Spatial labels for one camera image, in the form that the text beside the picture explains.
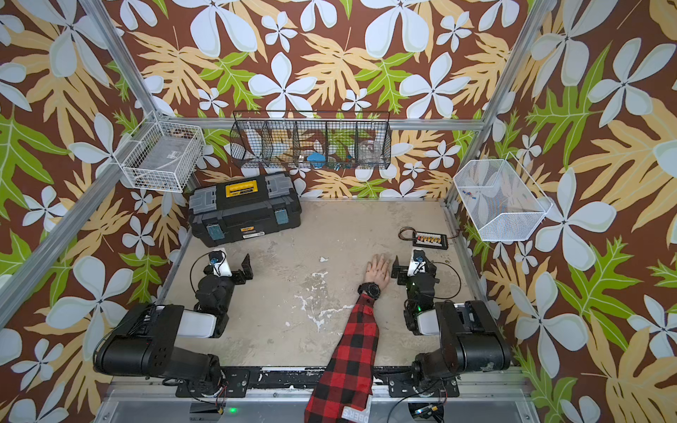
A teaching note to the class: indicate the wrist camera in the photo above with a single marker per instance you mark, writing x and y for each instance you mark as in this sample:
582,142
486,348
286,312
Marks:
418,263
219,263

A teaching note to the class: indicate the mannequin hand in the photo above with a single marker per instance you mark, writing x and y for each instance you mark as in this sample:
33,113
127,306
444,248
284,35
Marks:
378,271

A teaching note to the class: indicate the black toolbox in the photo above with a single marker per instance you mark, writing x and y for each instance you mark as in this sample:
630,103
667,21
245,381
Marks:
246,209

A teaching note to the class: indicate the white wire basket left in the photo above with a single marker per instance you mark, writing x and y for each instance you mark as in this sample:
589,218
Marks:
161,154

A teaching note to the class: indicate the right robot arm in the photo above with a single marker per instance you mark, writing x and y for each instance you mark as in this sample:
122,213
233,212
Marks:
469,339

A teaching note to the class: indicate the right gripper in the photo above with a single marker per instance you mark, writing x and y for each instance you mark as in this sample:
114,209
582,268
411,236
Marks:
404,272

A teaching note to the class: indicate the red plaid sleeve forearm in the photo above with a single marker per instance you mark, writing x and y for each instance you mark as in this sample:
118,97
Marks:
346,383

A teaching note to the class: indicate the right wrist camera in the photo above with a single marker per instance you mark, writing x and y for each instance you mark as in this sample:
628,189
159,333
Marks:
418,263

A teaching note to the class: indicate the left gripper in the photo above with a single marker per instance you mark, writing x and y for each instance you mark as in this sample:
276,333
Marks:
241,279

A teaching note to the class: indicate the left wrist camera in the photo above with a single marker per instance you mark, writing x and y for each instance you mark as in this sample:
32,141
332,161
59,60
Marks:
219,263

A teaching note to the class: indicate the black wire basket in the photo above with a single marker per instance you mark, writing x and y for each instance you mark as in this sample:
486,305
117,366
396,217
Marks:
334,140

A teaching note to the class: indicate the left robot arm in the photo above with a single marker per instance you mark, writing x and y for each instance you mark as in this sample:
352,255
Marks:
143,344

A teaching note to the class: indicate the white wire basket right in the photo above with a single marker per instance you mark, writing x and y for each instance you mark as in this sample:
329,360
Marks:
502,199

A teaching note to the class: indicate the white wire basket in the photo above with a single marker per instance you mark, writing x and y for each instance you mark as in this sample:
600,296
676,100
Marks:
161,154
502,199

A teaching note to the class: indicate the small black electronic board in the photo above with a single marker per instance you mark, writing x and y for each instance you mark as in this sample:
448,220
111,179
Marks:
423,240

